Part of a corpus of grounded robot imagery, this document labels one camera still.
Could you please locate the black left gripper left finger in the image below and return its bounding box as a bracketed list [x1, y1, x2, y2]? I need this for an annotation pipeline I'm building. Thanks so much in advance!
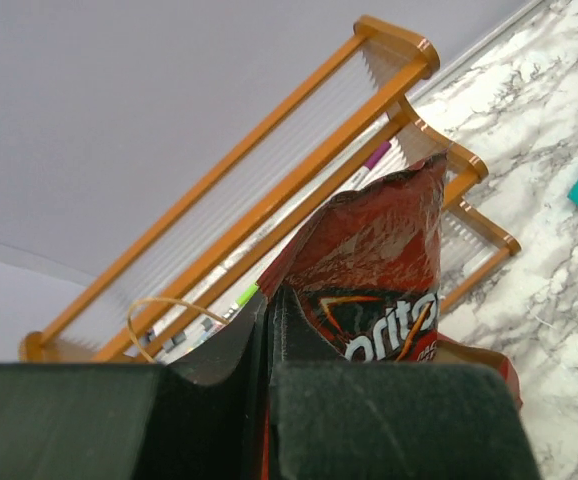
[0, 294, 267, 479]

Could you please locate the red Doritos chip bag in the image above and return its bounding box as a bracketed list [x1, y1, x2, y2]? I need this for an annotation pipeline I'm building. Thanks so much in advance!
[256, 152, 450, 480]

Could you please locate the orange wooden rack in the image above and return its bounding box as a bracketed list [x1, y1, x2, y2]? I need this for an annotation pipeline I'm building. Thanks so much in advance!
[19, 16, 520, 364]

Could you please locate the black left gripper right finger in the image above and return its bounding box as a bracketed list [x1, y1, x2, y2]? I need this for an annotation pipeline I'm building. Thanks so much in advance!
[267, 288, 540, 479]

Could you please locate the brown red paper bag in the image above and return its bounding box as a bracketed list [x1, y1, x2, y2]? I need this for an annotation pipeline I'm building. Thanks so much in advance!
[126, 297, 525, 409]

